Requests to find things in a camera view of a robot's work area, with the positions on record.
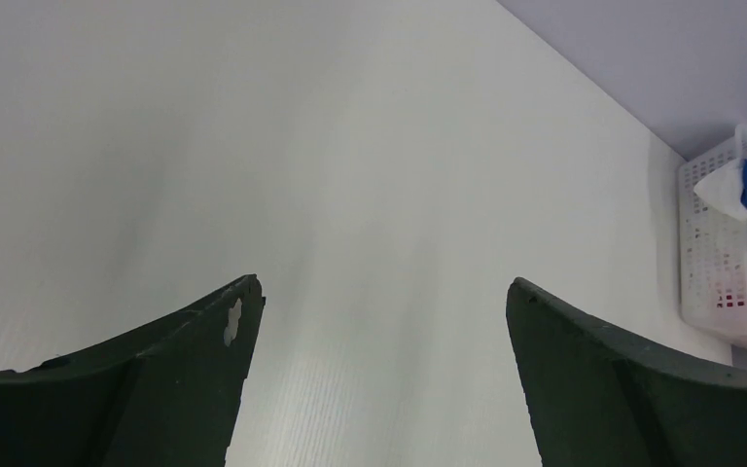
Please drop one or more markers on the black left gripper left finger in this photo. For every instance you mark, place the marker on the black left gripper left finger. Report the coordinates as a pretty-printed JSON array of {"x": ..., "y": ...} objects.
[{"x": 166, "y": 393}]

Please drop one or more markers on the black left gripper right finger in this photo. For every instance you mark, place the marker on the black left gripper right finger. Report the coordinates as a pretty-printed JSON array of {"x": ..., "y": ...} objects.
[{"x": 599, "y": 395}]

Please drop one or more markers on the white plastic laundry basket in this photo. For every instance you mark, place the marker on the white plastic laundry basket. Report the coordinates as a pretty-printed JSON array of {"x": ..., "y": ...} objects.
[{"x": 713, "y": 250}]

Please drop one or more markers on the white t-shirt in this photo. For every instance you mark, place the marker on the white t-shirt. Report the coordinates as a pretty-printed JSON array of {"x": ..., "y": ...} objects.
[{"x": 725, "y": 190}]

